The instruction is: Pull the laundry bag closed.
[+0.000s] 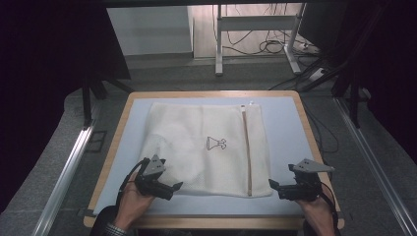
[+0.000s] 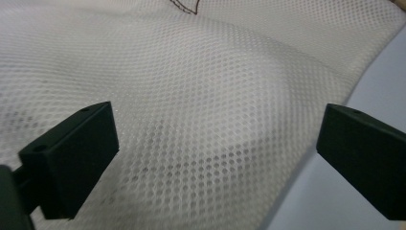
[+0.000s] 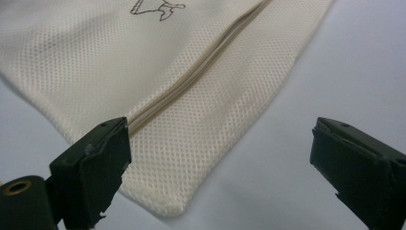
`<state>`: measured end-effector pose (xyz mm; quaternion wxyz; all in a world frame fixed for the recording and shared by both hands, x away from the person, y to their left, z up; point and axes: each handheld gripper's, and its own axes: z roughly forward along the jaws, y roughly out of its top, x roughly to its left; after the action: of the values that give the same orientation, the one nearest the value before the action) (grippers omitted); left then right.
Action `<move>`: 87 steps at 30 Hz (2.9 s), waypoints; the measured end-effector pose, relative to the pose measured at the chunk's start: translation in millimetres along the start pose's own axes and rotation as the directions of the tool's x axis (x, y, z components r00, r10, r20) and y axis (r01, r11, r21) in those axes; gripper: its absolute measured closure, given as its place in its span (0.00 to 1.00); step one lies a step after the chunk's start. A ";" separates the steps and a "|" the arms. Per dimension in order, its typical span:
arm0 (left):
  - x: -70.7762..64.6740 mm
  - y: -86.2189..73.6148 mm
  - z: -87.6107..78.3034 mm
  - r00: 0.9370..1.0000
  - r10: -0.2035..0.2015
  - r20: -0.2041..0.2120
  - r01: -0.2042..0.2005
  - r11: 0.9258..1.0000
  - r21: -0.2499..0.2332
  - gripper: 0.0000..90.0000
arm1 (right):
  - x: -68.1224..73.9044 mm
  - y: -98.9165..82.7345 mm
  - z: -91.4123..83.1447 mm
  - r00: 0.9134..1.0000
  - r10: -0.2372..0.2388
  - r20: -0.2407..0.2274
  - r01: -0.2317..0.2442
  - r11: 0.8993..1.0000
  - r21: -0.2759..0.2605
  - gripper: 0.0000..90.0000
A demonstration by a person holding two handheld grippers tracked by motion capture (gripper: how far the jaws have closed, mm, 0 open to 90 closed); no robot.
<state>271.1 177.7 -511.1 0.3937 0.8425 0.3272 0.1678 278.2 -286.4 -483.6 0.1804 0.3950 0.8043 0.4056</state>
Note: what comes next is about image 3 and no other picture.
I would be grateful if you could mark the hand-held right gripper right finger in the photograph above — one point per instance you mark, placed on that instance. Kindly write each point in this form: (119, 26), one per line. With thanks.
(360, 166)

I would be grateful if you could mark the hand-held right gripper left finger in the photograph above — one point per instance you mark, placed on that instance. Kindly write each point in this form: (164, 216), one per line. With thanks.
(86, 166)

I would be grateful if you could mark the cream mesh laundry bag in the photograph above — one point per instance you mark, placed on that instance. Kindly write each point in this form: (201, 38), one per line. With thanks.
(127, 64)

